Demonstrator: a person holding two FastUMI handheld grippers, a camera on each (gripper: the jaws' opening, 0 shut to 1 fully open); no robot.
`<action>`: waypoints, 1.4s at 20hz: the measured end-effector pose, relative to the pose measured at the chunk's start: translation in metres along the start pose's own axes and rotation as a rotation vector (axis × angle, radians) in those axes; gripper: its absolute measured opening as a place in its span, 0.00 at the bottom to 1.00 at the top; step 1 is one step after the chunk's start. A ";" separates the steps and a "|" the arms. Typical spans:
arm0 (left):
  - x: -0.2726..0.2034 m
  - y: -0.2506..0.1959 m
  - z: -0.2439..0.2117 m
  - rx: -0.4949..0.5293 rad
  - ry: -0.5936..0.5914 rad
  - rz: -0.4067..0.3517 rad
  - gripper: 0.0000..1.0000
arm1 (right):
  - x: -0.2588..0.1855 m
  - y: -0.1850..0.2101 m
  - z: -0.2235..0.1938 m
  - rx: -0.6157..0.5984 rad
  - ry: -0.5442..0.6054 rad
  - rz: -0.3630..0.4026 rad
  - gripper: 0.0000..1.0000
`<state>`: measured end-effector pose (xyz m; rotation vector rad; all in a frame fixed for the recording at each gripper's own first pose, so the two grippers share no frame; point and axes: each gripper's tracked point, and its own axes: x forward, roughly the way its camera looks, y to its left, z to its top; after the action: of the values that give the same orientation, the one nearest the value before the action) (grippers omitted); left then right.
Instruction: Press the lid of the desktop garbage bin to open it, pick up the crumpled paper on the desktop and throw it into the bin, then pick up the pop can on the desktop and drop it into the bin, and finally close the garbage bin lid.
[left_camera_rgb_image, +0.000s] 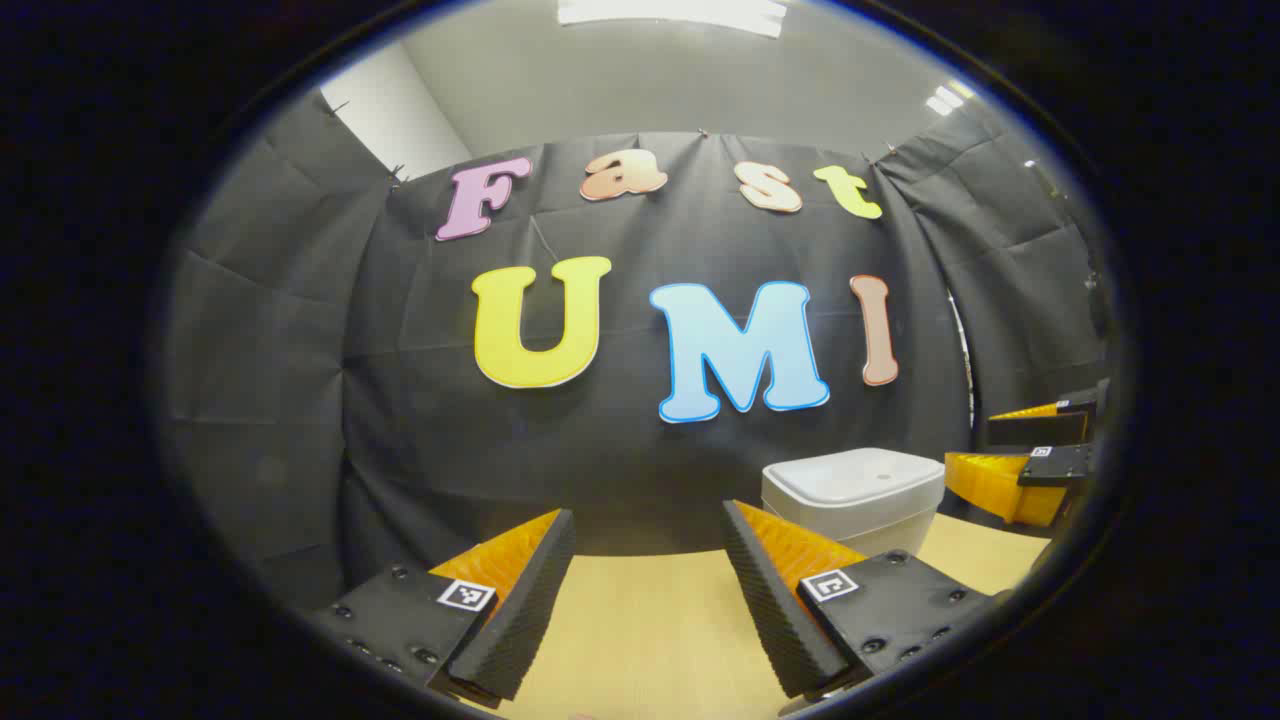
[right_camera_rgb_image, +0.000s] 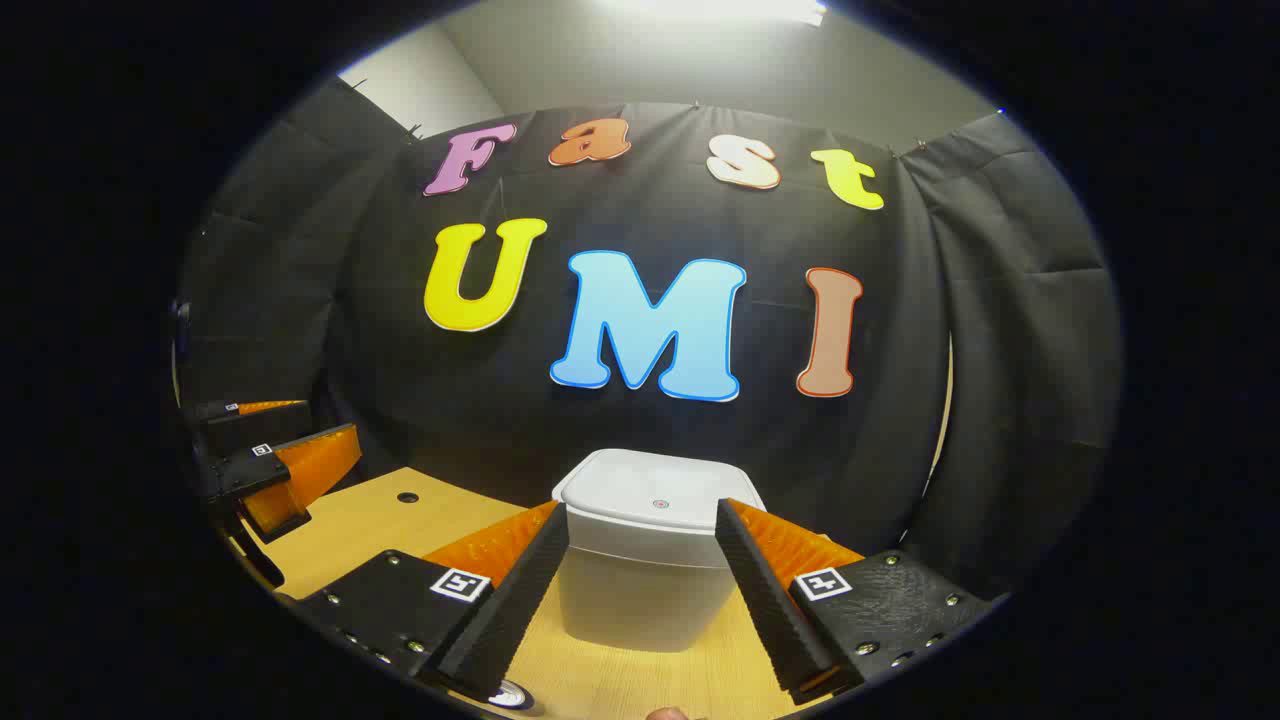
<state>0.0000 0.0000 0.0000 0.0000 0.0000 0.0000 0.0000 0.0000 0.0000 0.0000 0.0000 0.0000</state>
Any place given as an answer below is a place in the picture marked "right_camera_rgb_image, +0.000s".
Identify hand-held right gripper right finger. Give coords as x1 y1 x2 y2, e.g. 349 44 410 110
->
716 498 996 704

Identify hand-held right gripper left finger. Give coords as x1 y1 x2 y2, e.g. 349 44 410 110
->
297 502 570 701

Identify white desktop garbage bin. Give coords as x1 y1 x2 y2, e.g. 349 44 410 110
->
552 448 769 653

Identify wooden desktop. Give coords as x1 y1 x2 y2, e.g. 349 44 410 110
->
225 465 841 720

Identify black backdrop cloth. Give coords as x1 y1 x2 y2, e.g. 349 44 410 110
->
175 78 1121 601

